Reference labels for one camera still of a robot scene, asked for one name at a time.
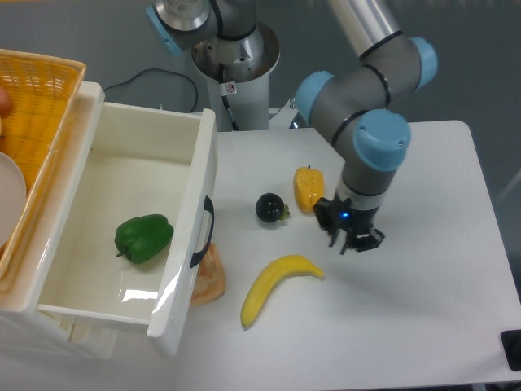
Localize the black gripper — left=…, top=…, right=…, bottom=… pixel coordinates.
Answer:
left=313, top=196, right=384, bottom=255

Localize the white top drawer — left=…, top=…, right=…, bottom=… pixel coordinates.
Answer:
left=37, top=103, right=217, bottom=358

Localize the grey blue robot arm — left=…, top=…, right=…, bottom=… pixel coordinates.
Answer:
left=146, top=1, right=438, bottom=252

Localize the white drawer cabinet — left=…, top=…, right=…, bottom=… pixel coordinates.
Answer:
left=1, top=82, right=117, bottom=358

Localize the yellow bell pepper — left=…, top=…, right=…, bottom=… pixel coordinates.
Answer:
left=293, top=165, right=325, bottom=213

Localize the yellow banana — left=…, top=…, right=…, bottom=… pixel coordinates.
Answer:
left=240, top=254, right=325, bottom=329

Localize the toasted bread slice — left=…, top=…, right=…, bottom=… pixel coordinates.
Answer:
left=190, top=243, right=226, bottom=307

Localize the black corner object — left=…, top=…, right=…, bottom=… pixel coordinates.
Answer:
left=500, top=329, right=521, bottom=371

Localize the green bell pepper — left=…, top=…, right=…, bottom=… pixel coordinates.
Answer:
left=114, top=214, right=174, bottom=264

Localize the orange wicker basket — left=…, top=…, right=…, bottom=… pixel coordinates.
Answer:
left=1, top=49, right=86, bottom=290

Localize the white plate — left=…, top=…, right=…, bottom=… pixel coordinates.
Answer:
left=0, top=152, right=27, bottom=246

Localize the black power cable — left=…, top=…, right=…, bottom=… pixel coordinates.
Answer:
left=102, top=68, right=199, bottom=113

